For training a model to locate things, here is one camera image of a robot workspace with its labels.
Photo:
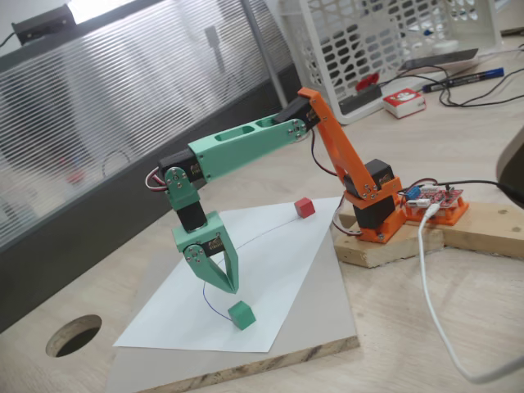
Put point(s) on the green gripper with servo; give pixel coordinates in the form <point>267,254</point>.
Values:
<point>205,241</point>

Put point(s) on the green cube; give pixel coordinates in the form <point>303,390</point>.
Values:
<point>241,316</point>

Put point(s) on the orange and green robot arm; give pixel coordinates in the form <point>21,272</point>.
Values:
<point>245,151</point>

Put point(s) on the red cube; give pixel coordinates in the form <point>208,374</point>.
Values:
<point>305,209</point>

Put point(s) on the white paper sheet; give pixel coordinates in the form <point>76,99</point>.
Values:
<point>278,262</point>

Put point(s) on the grey chipboard panel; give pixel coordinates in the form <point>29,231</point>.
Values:
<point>323,311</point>

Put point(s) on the wooden base block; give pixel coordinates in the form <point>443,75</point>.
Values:
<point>389,254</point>

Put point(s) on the ribbed glass desk partition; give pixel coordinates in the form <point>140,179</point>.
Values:
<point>123,123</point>

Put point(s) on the black rectangular block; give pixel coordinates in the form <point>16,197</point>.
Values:
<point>360,100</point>

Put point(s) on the red controller circuit board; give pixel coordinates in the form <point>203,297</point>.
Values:
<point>444,196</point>

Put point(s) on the red plastic clip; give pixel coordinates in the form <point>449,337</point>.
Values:
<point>368,82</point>

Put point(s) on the orange circuit board holder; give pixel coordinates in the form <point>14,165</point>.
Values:
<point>454,215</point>

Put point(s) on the red and white small box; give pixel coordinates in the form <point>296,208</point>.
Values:
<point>404,104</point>

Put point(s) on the wooden base plank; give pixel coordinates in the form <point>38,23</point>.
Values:
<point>483,233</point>

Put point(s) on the white plastic basket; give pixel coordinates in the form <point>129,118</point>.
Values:
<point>368,41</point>

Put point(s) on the dark flat smartphone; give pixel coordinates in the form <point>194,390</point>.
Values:
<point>438,59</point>

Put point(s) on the black box device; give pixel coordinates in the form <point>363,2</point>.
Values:
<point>43,22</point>

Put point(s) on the blue marker pen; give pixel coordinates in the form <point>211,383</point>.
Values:
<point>462,79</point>

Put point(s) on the grey rounded object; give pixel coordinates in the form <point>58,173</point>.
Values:
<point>513,151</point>

